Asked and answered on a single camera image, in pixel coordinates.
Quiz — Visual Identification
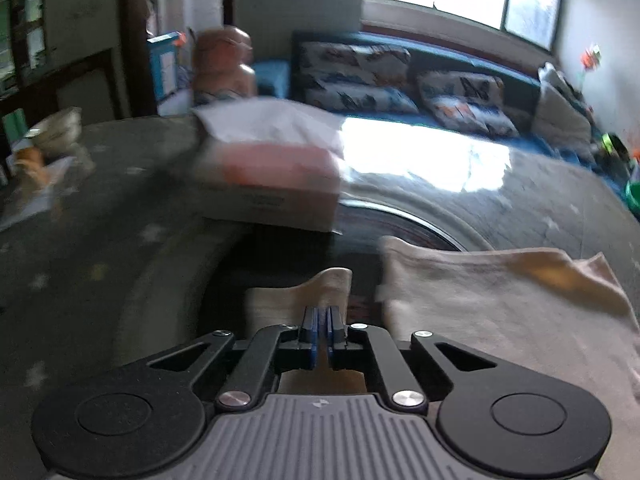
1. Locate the pink water bottle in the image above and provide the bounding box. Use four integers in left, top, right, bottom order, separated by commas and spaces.
191, 26, 257, 106

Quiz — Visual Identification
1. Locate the green black toy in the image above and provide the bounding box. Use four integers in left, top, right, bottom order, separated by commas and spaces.
600, 133, 631, 162

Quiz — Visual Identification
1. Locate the green plastic bowl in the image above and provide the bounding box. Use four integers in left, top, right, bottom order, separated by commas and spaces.
625, 180, 640, 217

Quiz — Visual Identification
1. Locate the cream sweatshirt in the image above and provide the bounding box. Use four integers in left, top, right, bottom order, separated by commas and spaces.
243, 236, 639, 479

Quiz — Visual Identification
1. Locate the butterfly pillow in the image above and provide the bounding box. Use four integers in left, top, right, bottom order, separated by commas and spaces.
298, 41, 419, 115
416, 70, 520, 139

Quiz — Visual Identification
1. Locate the blue white storage box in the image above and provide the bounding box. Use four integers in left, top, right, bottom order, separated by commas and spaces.
146, 30, 186, 103

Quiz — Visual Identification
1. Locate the blue sofa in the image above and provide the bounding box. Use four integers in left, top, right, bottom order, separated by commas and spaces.
253, 32, 628, 197

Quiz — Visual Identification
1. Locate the dark wooden cabinet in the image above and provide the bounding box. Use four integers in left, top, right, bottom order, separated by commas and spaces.
1, 0, 52, 99

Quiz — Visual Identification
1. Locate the black induction cooktop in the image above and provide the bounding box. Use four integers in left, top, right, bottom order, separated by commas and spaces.
328, 200, 472, 284

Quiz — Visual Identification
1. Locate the left butterfly pillow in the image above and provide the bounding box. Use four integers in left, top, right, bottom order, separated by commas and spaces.
298, 41, 419, 115

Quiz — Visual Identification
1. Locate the colourful pinwheel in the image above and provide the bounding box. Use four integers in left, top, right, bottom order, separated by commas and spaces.
580, 44, 602, 84

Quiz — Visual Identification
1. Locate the right butterfly pillow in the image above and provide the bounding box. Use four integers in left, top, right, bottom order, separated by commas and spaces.
416, 70, 520, 139

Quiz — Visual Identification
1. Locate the grey cushion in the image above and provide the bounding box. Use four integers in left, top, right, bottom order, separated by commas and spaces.
532, 82, 593, 162

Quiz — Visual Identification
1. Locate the tissue box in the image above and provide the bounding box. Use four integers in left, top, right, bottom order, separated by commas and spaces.
188, 98, 344, 232

